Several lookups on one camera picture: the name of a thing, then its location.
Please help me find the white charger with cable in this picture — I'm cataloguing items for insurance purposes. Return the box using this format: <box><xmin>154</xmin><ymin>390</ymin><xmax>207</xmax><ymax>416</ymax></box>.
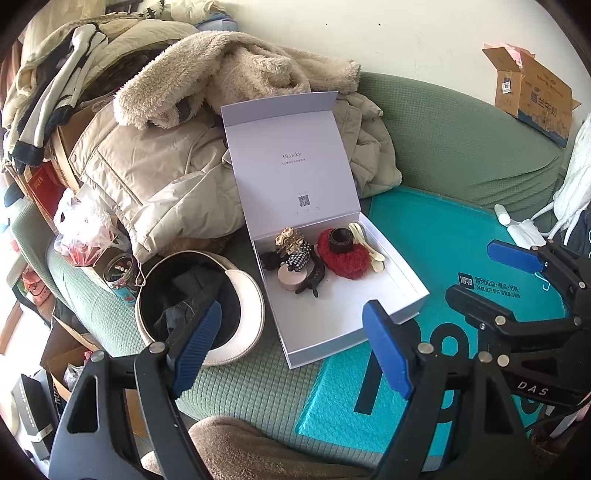
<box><xmin>494</xmin><ymin>201</ymin><xmax>556</xmax><ymax>250</ymax></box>

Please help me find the black hair band roll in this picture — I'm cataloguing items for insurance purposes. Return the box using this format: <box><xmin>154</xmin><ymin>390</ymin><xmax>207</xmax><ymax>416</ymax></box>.
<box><xmin>329</xmin><ymin>228</ymin><xmax>353</xmax><ymax>255</ymax></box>

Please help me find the red box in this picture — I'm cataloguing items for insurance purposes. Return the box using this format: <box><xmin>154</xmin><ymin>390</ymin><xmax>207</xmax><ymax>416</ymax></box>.
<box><xmin>24</xmin><ymin>162</ymin><xmax>65</xmax><ymax>221</ymax></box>

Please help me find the beige puffer jacket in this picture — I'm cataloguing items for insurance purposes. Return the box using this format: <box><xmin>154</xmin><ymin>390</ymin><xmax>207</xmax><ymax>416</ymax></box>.
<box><xmin>68</xmin><ymin>93</ymin><xmax>403</xmax><ymax>264</ymax></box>

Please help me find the white open gift box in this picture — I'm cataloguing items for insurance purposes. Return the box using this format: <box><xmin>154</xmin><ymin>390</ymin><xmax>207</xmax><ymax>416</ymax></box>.
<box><xmin>221</xmin><ymin>91</ymin><xmax>429</xmax><ymax>369</ymax></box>

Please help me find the pink round compact case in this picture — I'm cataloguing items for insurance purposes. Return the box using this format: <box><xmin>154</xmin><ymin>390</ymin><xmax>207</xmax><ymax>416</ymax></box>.
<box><xmin>276</xmin><ymin>262</ymin><xmax>312</xmax><ymax>292</ymax></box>

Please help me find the brown cardboard box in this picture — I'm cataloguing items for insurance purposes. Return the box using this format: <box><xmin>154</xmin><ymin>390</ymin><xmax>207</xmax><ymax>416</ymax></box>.
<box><xmin>482</xmin><ymin>44</ymin><xmax>581</xmax><ymax>148</ymax></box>

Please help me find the teal bubble mailer bag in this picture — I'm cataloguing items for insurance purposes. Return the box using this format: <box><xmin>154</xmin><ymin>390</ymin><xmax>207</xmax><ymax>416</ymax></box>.
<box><xmin>294</xmin><ymin>187</ymin><xmax>565</xmax><ymax>454</ymax></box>

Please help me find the red fluffy scrunchie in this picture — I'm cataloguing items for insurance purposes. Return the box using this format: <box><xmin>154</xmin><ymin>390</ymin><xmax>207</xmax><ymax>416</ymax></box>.
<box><xmin>317</xmin><ymin>229</ymin><xmax>370</xmax><ymax>280</ymax></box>

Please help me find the cream plastic hair clip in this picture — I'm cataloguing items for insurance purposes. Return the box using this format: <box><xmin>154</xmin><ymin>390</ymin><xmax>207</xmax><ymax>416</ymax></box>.
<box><xmin>348</xmin><ymin>222</ymin><xmax>386</xmax><ymax>273</ymax></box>

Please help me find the brown blanket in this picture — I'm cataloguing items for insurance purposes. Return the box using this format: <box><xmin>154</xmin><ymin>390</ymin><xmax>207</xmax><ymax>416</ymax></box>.
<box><xmin>140</xmin><ymin>415</ymin><xmax>376</xmax><ymax>480</ymax></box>

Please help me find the black white striped garment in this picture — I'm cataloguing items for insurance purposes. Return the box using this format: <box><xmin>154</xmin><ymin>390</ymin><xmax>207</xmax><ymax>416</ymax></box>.
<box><xmin>3</xmin><ymin>23</ymin><xmax>108</xmax><ymax>173</ymax></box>

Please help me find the black claw hair clip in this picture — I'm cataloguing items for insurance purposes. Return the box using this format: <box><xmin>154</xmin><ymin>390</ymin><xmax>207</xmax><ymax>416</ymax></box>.
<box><xmin>259</xmin><ymin>249</ymin><xmax>325</xmax><ymax>298</ymax></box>

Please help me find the cream fleece jacket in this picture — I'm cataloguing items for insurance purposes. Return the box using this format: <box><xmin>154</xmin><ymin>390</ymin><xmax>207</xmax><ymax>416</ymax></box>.
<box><xmin>113</xmin><ymin>31</ymin><xmax>361</xmax><ymax>129</ymax></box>

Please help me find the black white gingham scrunchie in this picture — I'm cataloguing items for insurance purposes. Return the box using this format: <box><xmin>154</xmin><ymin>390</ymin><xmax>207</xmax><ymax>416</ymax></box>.
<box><xmin>287</xmin><ymin>242</ymin><xmax>312</xmax><ymax>272</ymax></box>

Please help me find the plastic bag with red items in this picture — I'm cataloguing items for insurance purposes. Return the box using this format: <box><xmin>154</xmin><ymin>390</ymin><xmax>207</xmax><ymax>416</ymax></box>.
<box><xmin>53</xmin><ymin>186</ymin><xmax>130</xmax><ymax>267</ymax></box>

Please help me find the flower decorated claw clip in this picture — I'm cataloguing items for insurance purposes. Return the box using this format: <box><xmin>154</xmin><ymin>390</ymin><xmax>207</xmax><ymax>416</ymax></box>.
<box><xmin>274</xmin><ymin>227</ymin><xmax>304</xmax><ymax>257</ymax></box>

